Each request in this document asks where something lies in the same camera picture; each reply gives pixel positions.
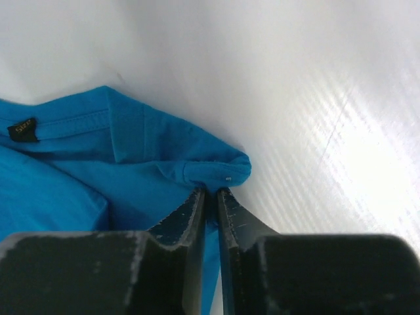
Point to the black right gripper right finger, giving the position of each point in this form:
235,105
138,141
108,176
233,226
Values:
239,230

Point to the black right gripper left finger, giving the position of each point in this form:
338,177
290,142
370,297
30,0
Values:
177,259

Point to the blue t shirt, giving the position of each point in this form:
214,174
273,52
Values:
100,160

